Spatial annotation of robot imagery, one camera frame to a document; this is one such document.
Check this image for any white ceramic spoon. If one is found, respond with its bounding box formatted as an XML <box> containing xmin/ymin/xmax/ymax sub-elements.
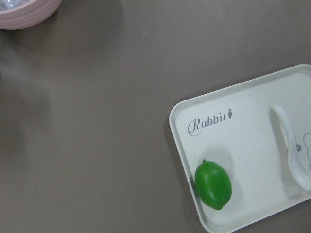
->
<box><xmin>271</xmin><ymin>105</ymin><xmax>311</xmax><ymax>191</ymax></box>

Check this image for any beige rabbit tray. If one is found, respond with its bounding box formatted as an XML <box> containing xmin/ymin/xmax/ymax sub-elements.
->
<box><xmin>169</xmin><ymin>64</ymin><xmax>311</xmax><ymax>233</ymax></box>

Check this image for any green lime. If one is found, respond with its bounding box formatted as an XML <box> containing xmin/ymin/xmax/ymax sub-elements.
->
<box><xmin>194</xmin><ymin>159</ymin><xmax>232</xmax><ymax>210</ymax></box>

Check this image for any pink ribbed bowl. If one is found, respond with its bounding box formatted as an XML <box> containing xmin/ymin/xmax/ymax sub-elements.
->
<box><xmin>0</xmin><ymin>0</ymin><xmax>62</xmax><ymax>30</ymax></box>

